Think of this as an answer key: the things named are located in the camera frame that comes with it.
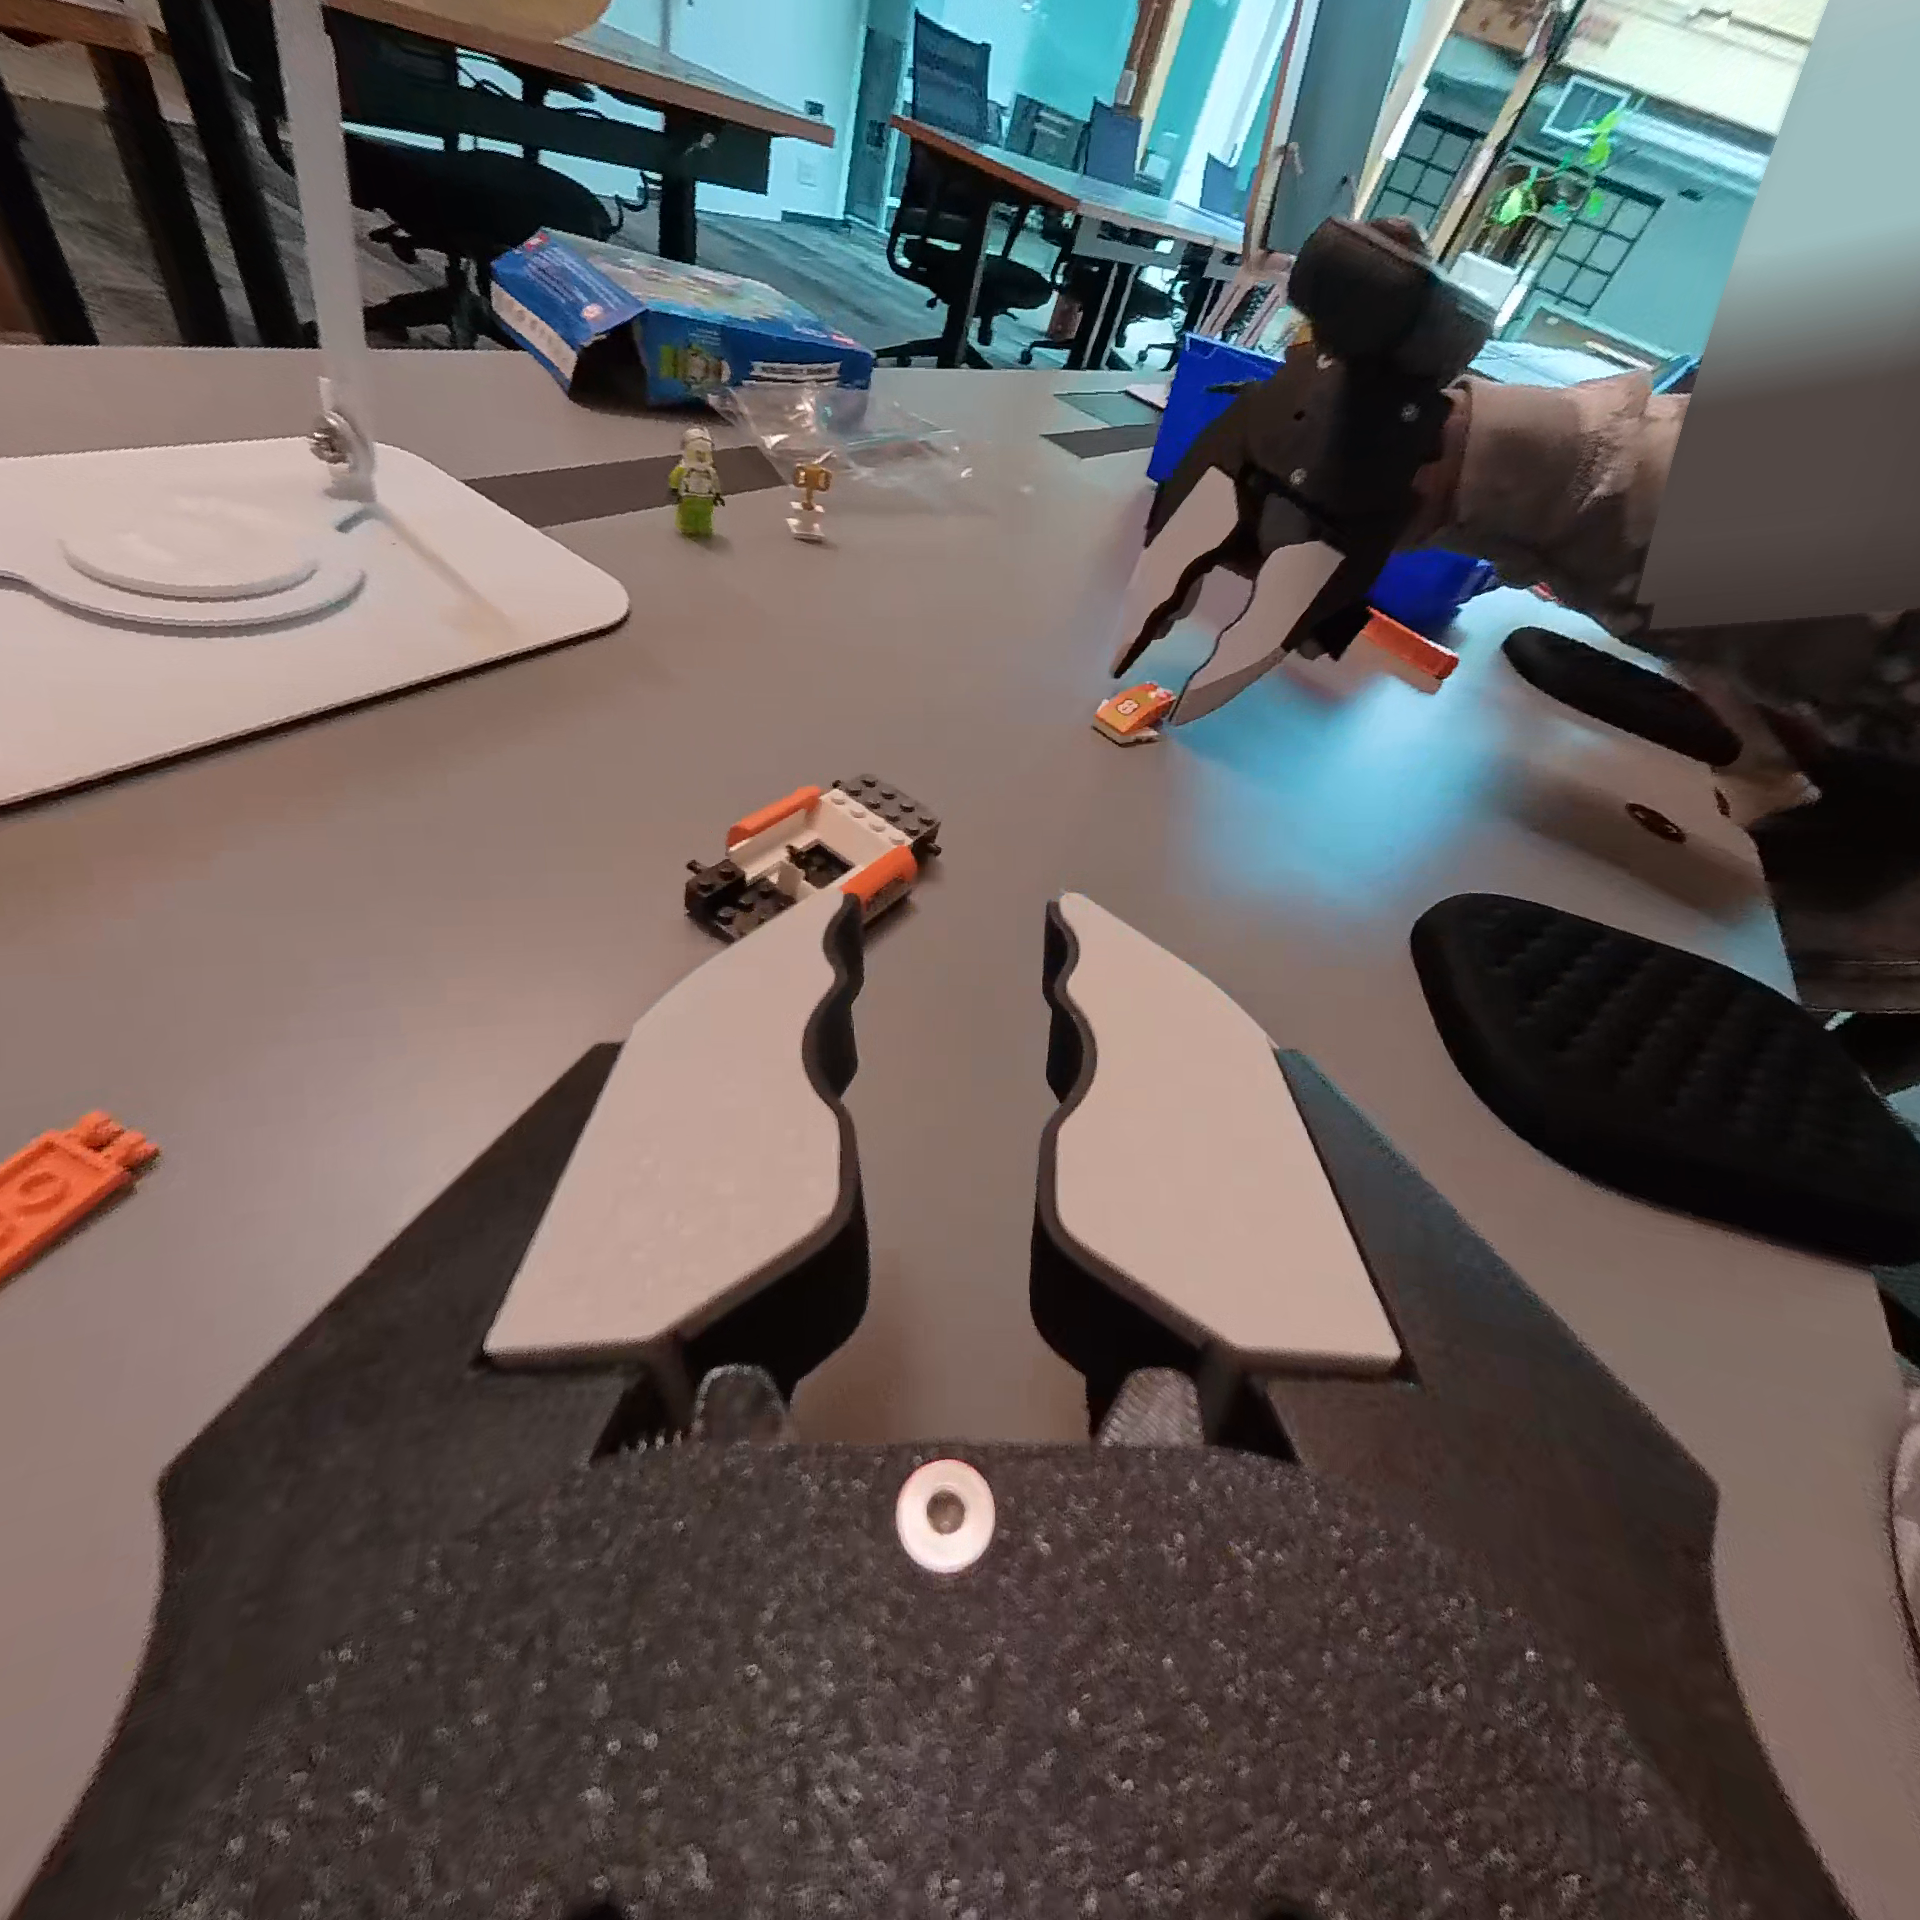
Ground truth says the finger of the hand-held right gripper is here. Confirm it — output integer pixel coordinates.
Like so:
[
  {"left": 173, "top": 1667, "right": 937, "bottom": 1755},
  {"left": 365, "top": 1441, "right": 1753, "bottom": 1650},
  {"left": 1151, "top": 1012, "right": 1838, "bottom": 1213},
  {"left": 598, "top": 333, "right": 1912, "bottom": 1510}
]
[
  {"left": 1170, "top": 527, "right": 1358, "bottom": 731},
  {"left": 1110, "top": 466, "right": 1267, "bottom": 681}
]

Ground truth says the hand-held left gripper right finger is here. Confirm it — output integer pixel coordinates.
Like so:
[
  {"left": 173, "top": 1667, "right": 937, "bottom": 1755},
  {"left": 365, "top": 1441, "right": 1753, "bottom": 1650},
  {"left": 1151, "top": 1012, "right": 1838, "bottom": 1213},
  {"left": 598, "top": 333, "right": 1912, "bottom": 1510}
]
[{"left": 1031, "top": 891, "right": 1407, "bottom": 1382}]

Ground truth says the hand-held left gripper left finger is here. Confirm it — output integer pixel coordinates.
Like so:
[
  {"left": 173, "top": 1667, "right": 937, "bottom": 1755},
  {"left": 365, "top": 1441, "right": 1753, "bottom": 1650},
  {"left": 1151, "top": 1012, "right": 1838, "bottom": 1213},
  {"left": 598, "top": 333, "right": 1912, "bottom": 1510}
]
[{"left": 479, "top": 891, "right": 874, "bottom": 1382}]

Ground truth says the orange white lego car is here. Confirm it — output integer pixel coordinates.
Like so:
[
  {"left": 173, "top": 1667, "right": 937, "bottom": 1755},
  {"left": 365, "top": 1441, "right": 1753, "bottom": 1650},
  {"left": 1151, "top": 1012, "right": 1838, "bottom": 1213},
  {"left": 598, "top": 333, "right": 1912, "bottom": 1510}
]
[{"left": 685, "top": 774, "right": 944, "bottom": 946}]

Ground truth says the white book stand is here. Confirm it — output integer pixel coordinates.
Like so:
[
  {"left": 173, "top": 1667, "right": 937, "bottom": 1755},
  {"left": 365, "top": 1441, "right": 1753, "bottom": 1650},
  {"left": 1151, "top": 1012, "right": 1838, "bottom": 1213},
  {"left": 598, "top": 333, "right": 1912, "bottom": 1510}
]
[{"left": 0, "top": 0, "right": 634, "bottom": 812}]

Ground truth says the person's right forearm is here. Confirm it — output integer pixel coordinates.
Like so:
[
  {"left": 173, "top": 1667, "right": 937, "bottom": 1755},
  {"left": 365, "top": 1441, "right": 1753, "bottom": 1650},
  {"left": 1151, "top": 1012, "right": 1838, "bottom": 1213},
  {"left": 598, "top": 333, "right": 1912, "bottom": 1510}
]
[{"left": 1440, "top": 375, "right": 1681, "bottom": 601}]

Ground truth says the orange lego plate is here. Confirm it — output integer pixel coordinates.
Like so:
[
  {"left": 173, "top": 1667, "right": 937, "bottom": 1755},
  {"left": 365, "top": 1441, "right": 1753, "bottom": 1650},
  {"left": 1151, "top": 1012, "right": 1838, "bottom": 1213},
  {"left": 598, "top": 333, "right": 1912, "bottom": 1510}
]
[{"left": 0, "top": 1111, "right": 159, "bottom": 1287}]

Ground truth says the orange small flat object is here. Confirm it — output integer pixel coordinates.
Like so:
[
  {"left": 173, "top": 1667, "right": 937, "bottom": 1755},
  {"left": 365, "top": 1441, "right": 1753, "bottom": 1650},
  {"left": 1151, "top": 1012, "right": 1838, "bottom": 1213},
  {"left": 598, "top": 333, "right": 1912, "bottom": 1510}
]
[{"left": 1350, "top": 610, "right": 1463, "bottom": 695}]

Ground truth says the blue storage bin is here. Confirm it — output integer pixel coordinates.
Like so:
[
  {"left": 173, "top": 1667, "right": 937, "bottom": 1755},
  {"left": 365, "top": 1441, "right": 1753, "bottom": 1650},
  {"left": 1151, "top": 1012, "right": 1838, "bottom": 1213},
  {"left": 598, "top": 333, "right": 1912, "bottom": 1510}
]
[{"left": 1149, "top": 332, "right": 1502, "bottom": 634}]

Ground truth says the clear plastic bag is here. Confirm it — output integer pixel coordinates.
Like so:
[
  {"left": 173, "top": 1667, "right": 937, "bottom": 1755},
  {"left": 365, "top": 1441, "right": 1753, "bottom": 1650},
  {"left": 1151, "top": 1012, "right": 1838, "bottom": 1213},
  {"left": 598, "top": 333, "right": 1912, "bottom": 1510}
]
[{"left": 720, "top": 375, "right": 968, "bottom": 489}]

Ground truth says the black office chair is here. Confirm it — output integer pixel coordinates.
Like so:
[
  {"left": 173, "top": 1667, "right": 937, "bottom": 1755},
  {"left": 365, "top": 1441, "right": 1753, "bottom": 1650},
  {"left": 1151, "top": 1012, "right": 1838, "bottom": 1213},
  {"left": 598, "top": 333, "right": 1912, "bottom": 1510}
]
[
  {"left": 335, "top": 26, "right": 623, "bottom": 338},
  {"left": 879, "top": 17, "right": 1058, "bottom": 367}
]

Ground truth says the blue cardboard box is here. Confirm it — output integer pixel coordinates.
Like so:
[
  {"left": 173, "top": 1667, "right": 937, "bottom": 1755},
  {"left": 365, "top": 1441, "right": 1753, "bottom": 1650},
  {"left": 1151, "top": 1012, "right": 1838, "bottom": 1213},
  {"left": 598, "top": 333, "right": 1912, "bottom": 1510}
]
[{"left": 488, "top": 230, "right": 879, "bottom": 413}]

